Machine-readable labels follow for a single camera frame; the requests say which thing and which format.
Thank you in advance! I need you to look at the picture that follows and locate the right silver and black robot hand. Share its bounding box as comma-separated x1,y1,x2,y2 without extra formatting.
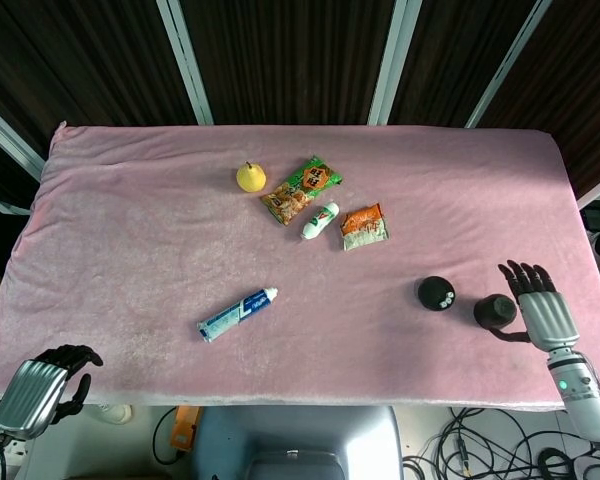
489,259,581,354

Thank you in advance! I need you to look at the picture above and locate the left silver and black robot hand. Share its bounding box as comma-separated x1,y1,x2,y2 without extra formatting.
0,343,104,442

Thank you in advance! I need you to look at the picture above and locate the black round container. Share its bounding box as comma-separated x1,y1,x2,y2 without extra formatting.
473,293,519,332

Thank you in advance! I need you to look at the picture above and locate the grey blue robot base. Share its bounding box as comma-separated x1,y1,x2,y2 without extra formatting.
189,405,405,480

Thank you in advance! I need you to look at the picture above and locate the black bowl with white dice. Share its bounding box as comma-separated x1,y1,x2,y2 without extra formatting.
416,275,457,313

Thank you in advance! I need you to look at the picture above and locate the white shoe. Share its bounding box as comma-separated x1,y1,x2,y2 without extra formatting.
97,403,133,425

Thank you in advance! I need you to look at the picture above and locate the orange power strip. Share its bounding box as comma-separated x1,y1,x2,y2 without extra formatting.
171,405,202,452

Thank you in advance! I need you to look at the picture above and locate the pink plush table cloth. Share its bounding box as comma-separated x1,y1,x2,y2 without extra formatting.
0,123,600,414

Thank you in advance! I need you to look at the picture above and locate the orange and silver snack packet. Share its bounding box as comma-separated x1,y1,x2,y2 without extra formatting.
339,202,391,252

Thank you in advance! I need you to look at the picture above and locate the blue and white toothpaste tube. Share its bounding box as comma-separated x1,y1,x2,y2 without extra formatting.
196,286,280,344

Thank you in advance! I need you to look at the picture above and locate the small white drink bottle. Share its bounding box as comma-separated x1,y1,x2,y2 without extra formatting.
300,201,341,241

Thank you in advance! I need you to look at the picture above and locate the green rice cracker bag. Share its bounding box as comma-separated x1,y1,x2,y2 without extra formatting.
259,155,345,228

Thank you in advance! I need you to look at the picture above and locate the yellow pear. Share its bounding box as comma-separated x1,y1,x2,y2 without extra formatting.
236,160,268,193

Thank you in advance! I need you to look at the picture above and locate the black cable with yellow plug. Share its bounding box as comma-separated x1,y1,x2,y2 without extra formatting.
449,407,474,476

